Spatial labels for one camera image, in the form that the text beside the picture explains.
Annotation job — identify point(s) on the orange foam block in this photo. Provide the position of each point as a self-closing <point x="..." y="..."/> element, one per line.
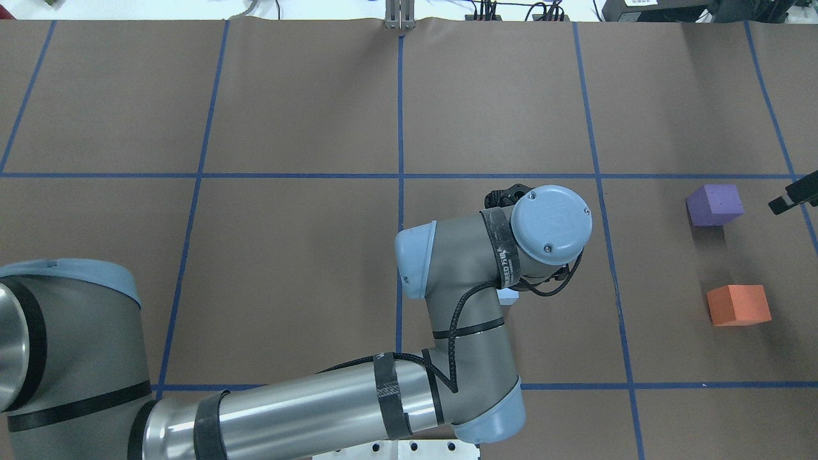
<point x="738" y="305"/>

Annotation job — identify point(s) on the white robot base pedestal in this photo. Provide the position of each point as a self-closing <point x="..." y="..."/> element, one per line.
<point x="407" y="449"/>

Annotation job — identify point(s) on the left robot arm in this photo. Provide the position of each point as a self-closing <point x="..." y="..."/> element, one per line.
<point x="75" y="382"/>

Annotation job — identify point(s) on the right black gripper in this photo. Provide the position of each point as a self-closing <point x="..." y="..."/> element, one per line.
<point x="794" y="197"/>

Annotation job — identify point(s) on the aluminium frame post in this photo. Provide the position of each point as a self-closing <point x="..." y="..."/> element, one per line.
<point x="400" y="15"/>

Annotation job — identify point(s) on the light blue foam block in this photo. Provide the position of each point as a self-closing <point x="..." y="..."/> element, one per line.
<point x="508" y="297"/>

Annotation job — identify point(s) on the purple foam block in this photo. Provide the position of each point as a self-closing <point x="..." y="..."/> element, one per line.
<point x="714" y="205"/>

